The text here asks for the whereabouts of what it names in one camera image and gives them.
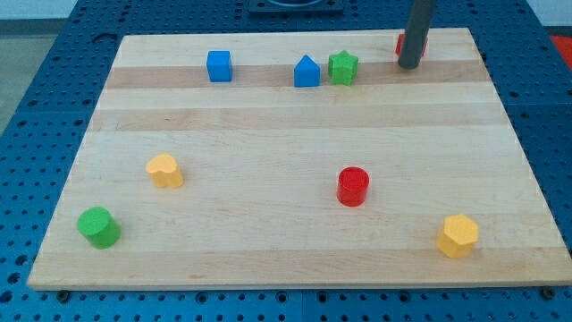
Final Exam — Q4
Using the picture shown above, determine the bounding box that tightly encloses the green star block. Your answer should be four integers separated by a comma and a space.
328, 50, 359, 86

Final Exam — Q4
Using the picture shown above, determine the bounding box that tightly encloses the red star block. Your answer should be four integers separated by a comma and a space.
395, 33, 429, 57

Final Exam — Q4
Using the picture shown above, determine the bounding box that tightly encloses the wooden board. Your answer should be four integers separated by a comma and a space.
28, 28, 571, 291

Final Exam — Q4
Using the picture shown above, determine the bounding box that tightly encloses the red cylinder block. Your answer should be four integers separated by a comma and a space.
336, 166, 370, 207

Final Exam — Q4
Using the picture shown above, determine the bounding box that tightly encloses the blue house-shaped block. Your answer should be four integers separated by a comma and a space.
294, 55, 321, 88

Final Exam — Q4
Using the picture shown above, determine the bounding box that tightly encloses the blue cube block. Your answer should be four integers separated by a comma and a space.
206, 50, 232, 82

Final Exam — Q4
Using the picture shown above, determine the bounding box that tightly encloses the yellow heart block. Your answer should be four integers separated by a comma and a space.
145, 153, 184, 188

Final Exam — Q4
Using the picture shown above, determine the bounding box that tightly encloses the yellow hexagon block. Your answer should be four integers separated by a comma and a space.
436, 214, 479, 258

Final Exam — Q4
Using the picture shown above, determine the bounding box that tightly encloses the green cylinder block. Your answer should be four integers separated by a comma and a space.
76, 207, 122, 250

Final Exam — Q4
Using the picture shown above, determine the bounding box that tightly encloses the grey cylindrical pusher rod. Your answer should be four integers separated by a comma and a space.
398, 0, 437, 70

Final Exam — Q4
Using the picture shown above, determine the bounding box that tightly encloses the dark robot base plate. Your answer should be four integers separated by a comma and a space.
247, 0, 344, 15

